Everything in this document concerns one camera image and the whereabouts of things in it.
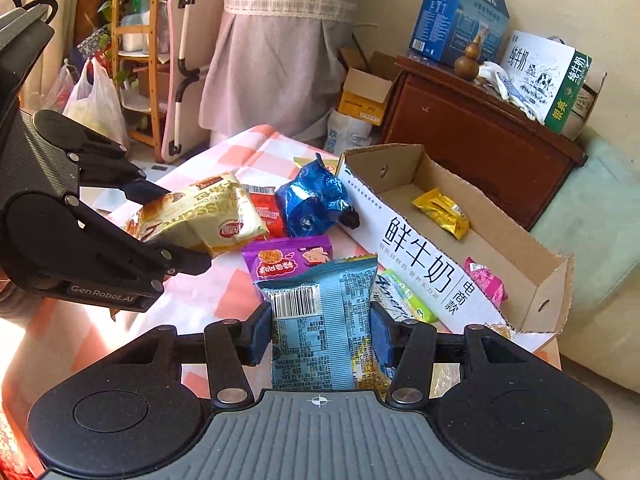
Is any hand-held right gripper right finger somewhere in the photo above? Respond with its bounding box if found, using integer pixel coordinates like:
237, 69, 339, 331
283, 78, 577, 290
369, 302, 526, 407

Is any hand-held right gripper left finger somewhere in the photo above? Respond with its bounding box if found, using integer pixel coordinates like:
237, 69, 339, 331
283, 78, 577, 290
117, 304, 275, 411

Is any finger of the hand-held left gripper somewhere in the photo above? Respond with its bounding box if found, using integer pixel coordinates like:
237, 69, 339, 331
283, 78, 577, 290
67, 135, 173, 206
65, 195, 212, 293

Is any green cracker packet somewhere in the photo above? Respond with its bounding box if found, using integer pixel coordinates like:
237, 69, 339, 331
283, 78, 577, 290
372, 269, 441, 326

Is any cream croissant packet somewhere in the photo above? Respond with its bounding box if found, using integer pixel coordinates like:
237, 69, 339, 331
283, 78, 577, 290
122, 171, 271, 256

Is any light blue snack packet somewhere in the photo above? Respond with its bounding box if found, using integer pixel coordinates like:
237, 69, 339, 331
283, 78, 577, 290
254, 254, 396, 392

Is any purple noodle snack packet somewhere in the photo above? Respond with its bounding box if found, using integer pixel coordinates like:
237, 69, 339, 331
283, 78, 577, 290
241, 235, 335, 283

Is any long cardboard box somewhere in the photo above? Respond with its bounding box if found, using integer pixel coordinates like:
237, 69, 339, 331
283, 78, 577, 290
334, 144, 575, 336

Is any red snack packet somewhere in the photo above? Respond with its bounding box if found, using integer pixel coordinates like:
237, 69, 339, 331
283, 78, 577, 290
247, 186, 288, 238

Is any pink snack packet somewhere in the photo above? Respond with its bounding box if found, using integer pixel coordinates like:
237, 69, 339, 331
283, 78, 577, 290
462, 256, 508, 306

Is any blue foil snack packet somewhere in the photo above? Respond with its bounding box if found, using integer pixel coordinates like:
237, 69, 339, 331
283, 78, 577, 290
275, 154, 361, 238

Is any small yellow snack packet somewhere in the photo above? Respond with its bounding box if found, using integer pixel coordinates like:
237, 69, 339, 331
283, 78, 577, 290
411, 187, 471, 240

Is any orange checked tablecloth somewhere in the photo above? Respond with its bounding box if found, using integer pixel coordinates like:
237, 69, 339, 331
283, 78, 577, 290
0, 124, 563, 461

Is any white plastic bag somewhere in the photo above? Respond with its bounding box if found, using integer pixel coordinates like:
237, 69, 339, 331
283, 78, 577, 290
62, 57, 130, 148

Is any pinkish plastic bag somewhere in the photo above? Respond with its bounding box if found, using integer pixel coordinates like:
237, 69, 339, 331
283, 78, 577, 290
47, 59, 81, 113

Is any wooden shelf rack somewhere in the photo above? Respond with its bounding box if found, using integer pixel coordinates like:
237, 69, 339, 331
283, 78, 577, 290
107, 0, 173, 151

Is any blue patterned cloth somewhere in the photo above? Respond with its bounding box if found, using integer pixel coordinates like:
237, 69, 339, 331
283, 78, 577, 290
77, 27, 108, 61

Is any pink folding table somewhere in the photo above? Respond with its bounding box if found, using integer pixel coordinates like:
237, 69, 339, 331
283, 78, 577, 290
160, 0, 228, 165

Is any checked grey fabric cover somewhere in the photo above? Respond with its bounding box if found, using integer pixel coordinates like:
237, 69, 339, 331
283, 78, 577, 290
199, 0, 368, 148

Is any white printed bag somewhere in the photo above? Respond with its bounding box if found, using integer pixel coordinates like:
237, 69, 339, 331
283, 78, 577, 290
324, 109, 373, 156

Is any brown wooden cabinet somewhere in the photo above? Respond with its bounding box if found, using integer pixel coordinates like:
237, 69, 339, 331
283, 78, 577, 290
380, 55, 588, 233

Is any small open cardboard box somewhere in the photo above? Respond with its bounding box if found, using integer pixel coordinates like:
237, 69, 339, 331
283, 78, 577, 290
336, 47, 401, 128

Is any pale green cloth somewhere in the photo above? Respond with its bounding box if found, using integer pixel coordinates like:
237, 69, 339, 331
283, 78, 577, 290
530, 127, 640, 311

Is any white cloth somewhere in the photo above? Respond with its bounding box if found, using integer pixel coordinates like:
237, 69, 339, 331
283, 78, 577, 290
477, 60, 546, 121

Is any brown gourd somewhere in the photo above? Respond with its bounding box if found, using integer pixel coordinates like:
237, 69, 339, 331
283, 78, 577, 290
453, 32, 483, 81

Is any white green milk carton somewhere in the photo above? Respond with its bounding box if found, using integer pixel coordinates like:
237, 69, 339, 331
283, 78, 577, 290
500, 30, 593, 135

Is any blue carton box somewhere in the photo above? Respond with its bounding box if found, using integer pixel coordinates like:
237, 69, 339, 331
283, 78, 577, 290
409, 0, 511, 67

